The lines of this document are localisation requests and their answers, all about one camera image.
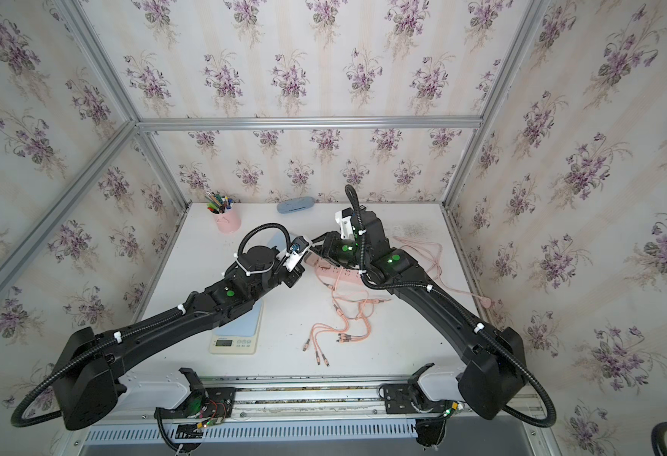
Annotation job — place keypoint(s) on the far blue kitchen scale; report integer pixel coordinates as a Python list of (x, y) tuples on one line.
[(278, 241)]

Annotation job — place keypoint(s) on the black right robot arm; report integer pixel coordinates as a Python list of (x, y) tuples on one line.
[(495, 361)]

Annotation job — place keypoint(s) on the pink power strip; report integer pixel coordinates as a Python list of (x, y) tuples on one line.
[(330, 275)]

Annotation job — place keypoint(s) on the blue kitchen scale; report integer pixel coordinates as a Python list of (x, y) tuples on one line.
[(240, 336), (278, 241)]

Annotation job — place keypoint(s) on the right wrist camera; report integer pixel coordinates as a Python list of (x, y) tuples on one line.
[(345, 220)]

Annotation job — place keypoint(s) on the aluminium mounting rail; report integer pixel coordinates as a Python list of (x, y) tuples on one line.
[(326, 397)]

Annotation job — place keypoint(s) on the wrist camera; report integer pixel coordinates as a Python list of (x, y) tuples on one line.
[(345, 220), (296, 252)]

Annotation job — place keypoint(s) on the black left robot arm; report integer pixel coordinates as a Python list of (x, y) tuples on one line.
[(85, 384)]

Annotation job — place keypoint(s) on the blue glasses case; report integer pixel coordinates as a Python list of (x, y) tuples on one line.
[(295, 205)]

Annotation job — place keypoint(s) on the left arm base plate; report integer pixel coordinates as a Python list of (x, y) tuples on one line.
[(209, 405)]

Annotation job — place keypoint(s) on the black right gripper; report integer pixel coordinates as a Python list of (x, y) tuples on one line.
[(330, 246)]

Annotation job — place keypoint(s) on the coloured pens bunch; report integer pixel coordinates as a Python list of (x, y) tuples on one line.
[(217, 203)]

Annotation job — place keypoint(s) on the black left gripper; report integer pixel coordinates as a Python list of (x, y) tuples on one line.
[(294, 275)]

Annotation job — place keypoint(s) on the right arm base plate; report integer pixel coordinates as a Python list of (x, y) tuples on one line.
[(432, 389)]

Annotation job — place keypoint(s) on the pink pen holder cup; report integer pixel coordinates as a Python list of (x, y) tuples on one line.
[(228, 222)]

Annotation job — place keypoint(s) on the near blue kitchen scale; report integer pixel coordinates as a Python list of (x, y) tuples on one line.
[(240, 336)]

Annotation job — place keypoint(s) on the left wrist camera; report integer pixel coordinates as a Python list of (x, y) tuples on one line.
[(296, 252)]

